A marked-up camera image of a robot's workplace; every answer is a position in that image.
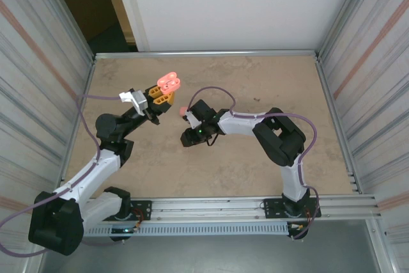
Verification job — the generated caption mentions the tan wooden door jamb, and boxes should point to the tan wooden door jamb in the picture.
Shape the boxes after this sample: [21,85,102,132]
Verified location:
[98,0,137,44]

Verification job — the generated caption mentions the grey slotted cable duct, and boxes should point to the grey slotted cable duct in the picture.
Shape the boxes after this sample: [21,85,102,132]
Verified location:
[83,222,290,238]

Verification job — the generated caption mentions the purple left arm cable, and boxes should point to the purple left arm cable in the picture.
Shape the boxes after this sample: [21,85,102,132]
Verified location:
[0,93,122,258]

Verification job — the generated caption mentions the aluminium table end rail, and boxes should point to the aluminium table end rail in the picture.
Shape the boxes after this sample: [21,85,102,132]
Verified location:
[93,49,320,61]

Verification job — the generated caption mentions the white door frame post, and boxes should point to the white door frame post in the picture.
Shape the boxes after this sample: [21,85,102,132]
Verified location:
[111,0,150,52]

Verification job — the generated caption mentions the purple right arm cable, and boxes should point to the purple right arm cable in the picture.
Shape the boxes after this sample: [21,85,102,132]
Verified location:
[187,86,321,240]

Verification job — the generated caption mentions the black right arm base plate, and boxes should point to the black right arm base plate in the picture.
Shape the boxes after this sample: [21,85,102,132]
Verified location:
[263,198,317,220]

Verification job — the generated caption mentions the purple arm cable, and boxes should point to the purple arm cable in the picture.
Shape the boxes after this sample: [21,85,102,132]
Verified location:
[0,93,122,258]
[187,86,321,240]

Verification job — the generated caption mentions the aluminium corner post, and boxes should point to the aluminium corner post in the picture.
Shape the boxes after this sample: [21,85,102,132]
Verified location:
[31,0,97,63]
[318,0,380,57]

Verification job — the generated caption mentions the red black base wires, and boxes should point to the red black base wires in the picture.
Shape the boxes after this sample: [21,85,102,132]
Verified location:
[132,207,144,233]
[289,212,320,239]

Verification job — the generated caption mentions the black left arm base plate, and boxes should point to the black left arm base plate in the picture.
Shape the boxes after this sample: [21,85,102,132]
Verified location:
[127,200,153,222]

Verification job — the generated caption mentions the aluminium table side rail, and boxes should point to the aluminium table side rail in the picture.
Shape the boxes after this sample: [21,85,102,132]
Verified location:
[314,54,364,194]
[59,56,98,191]

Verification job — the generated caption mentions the thin black right gripper cable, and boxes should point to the thin black right gripper cable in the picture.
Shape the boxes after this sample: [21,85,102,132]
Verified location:
[205,131,220,147]

